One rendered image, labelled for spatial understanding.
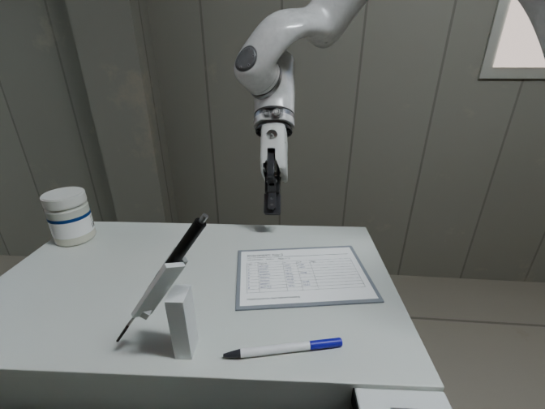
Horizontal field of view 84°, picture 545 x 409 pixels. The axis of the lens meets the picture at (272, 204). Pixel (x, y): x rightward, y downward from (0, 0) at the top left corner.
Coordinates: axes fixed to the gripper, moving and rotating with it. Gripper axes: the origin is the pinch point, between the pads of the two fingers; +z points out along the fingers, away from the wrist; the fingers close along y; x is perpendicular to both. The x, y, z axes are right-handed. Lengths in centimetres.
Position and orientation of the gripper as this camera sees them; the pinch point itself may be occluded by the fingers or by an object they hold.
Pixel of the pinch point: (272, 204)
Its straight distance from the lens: 59.1
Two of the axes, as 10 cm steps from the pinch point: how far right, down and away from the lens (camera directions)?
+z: -0.2, 9.8, -1.8
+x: -10.0, 0.0, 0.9
